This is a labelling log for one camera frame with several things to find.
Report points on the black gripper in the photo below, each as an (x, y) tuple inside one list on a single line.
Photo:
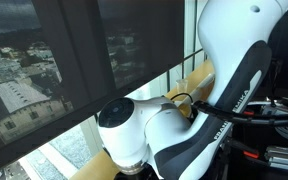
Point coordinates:
[(134, 178)]

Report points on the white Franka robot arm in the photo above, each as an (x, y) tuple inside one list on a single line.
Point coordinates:
[(230, 40)]

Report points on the dark roller blind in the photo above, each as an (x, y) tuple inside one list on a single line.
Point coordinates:
[(140, 40), (17, 50)]

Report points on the aluminium profile rail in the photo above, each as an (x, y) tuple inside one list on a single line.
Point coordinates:
[(284, 160)]

